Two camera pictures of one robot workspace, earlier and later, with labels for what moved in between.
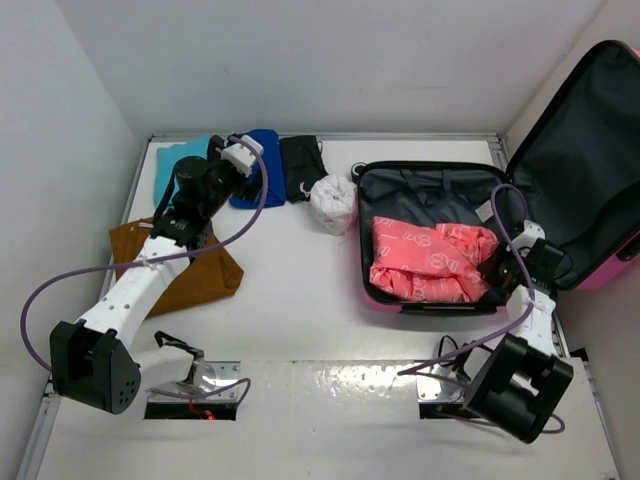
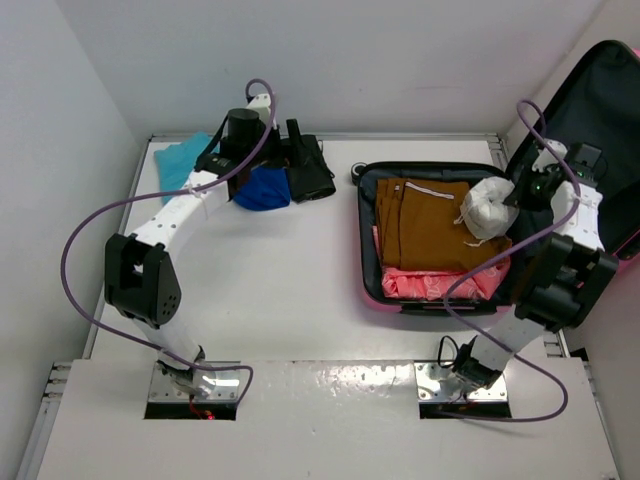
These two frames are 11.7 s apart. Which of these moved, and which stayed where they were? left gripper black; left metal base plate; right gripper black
Moved: right gripper black; left gripper black
Stayed: left metal base plate
